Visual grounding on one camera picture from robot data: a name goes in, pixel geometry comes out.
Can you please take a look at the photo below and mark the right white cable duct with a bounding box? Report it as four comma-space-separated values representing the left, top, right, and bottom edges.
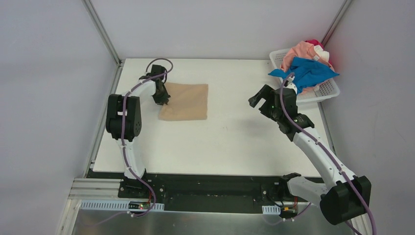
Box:
262, 205, 281, 215

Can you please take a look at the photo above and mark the white plastic laundry basket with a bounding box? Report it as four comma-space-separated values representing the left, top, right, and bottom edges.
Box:
269, 48, 340, 103

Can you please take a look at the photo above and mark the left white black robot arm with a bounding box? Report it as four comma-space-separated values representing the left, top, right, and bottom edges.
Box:
105, 65, 170, 198

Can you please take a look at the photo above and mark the left aluminium frame post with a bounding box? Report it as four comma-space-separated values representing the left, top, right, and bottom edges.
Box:
82, 0, 122, 67

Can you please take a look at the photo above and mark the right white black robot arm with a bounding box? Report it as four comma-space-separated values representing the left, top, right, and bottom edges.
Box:
248, 85, 371, 225

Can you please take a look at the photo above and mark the aluminium frame post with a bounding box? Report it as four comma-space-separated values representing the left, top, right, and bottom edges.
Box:
321, 0, 354, 47
82, 0, 122, 67

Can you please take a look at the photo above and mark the blue t shirt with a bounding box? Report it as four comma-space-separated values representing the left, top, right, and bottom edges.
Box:
269, 57, 339, 94

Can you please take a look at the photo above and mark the right aluminium frame post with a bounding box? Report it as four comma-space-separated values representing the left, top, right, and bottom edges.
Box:
321, 0, 354, 47

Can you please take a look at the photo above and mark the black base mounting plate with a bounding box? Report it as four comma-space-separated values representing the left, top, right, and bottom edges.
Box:
118, 173, 294, 213

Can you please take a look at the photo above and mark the beige t shirt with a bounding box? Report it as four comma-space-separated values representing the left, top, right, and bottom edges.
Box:
158, 82, 208, 121

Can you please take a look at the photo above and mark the red t shirt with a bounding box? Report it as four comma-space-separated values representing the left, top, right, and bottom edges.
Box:
305, 39, 324, 49

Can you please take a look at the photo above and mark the white cable duct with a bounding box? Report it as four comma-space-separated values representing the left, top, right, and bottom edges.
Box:
262, 205, 281, 215
80, 200, 164, 212

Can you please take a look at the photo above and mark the white t shirt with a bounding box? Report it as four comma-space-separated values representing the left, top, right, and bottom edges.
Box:
314, 45, 330, 62

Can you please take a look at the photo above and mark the pink t shirt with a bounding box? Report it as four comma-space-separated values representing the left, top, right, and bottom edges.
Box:
279, 41, 334, 71

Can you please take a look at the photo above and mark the left white cable duct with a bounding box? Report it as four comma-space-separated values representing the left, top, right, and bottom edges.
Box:
80, 200, 164, 212

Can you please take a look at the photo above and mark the aluminium front rail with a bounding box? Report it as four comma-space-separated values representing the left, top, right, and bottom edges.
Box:
70, 173, 331, 204

